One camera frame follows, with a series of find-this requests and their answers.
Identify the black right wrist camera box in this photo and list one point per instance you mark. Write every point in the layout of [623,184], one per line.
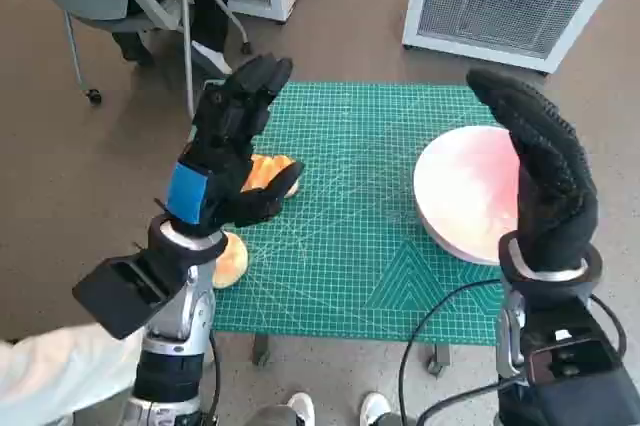
[575,361]

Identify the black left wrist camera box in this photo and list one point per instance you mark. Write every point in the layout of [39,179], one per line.
[125,291]

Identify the round toy bread bun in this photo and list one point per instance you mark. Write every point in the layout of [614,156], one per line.
[232,261]

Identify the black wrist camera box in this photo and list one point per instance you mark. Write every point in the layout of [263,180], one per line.
[125,291]
[575,361]

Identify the long orange toy bread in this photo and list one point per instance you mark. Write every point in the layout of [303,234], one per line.
[265,171]

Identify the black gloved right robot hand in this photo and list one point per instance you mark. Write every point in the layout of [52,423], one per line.
[555,186]

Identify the green cutting mat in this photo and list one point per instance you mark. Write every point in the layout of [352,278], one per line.
[350,196]

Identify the white shoe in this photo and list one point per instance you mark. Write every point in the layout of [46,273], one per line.
[375,408]
[301,408]

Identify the black table leg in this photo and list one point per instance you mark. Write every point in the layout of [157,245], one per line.
[439,361]
[261,351]

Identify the person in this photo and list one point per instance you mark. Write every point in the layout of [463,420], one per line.
[50,371]
[210,11]

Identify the pink bowl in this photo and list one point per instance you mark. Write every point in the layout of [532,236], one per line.
[460,186]

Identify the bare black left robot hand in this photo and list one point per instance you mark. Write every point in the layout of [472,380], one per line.
[220,146]

